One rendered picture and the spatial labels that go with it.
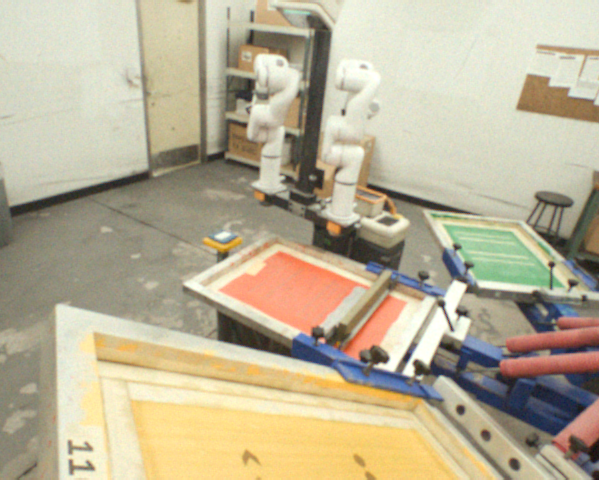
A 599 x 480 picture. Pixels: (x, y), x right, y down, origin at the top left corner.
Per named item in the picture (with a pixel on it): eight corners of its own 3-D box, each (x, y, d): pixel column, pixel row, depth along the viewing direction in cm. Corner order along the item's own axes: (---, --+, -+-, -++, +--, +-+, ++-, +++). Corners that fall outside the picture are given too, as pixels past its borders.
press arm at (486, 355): (438, 347, 131) (442, 335, 129) (443, 337, 136) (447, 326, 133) (495, 372, 123) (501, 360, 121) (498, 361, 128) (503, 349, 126)
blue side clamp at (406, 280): (362, 280, 172) (365, 266, 169) (367, 275, 176) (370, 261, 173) (432, 308, 159) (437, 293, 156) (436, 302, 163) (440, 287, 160)
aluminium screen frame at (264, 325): (183, 292, 150) (182, 283, 148) (274, 238, 195) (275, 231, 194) (382, 396, 116) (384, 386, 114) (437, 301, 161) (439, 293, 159)
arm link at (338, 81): (372, 88, 153) (332, 83, 154) (367, 110, 174) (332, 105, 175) (378, 46, 154) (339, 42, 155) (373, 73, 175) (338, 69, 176)
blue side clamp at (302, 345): (290, 354, 129) (292, 337, 126) (298, 345, 133) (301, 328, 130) (378, 401, 116) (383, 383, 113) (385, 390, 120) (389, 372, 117)
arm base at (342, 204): (340, 205, 192) (345, 173, 184) (363, 213, 185) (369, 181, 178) (320, 213, 181) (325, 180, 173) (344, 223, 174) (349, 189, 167)
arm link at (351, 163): (358, 187, 170) (365, 149, 162) (327, 182, 171) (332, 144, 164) (359, 179, 178) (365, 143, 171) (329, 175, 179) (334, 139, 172)
